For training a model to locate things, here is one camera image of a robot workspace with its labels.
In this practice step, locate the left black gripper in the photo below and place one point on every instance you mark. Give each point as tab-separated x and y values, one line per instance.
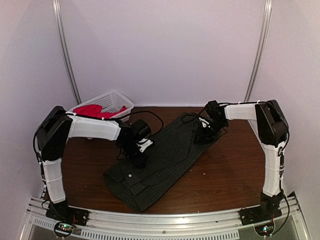
138	163

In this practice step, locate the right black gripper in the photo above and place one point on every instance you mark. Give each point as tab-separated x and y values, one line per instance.
203	137

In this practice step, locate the black pinstriped shirt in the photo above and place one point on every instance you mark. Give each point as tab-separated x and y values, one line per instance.
172	155

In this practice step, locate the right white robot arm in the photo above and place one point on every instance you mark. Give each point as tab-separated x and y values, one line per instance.
272	133

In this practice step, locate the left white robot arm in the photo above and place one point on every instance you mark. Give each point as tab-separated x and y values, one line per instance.
53	134

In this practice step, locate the white plastic laundry basket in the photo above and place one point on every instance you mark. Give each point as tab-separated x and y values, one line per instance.
111	102

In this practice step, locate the red garment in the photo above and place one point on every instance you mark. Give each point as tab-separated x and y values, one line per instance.
95	110

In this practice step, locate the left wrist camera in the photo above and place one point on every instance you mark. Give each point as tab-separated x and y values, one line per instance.
141	134

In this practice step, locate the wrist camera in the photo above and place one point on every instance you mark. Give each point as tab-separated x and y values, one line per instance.
141	134
213	110

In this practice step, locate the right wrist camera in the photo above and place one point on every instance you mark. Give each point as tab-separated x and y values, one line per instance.
213	110

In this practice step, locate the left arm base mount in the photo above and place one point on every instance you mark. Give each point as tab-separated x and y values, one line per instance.
67	218

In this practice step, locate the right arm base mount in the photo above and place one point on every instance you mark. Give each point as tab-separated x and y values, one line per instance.
264	214

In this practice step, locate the right aluminium corner post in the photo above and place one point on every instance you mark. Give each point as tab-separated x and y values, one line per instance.
263	35

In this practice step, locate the aluminium corner post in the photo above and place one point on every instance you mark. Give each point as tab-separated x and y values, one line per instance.
263	35
64	50

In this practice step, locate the left aluminium corner post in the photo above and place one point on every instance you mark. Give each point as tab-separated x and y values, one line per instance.
64	50

